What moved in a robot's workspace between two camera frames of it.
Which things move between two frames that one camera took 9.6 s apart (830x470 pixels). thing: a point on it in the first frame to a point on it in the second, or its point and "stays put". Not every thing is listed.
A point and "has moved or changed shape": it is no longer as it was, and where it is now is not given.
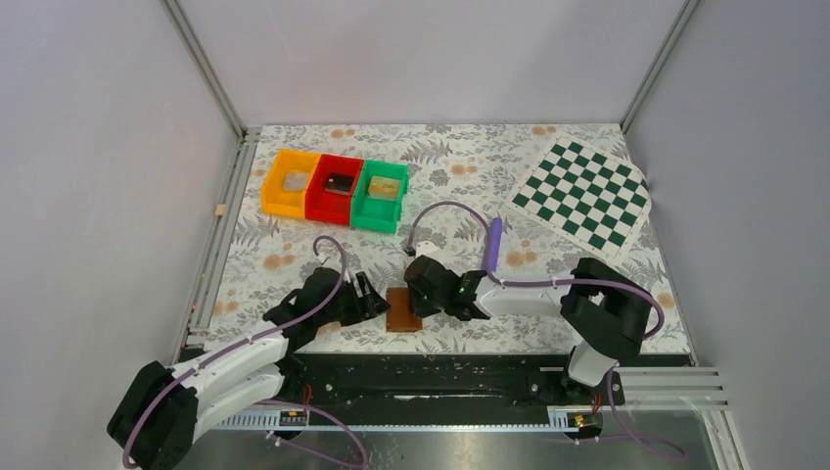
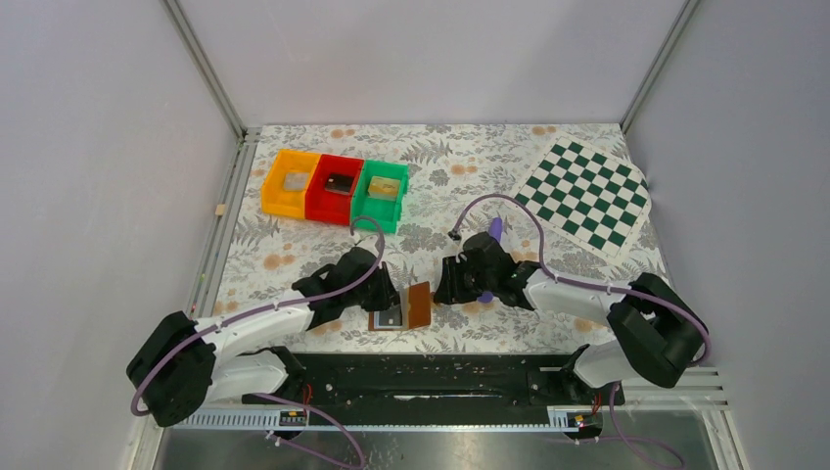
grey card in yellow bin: [296, 181] stays put
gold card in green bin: [384, 188] stays put
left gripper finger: [377, 305] to [391, 298]
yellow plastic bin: [275, 201] stays put
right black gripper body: [425, 305] to [471, 282]
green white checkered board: [595, 198] stays put
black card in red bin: [339, 183] stays put
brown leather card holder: [399, 317] has moved or changed shape
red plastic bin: [326, 206] stays put
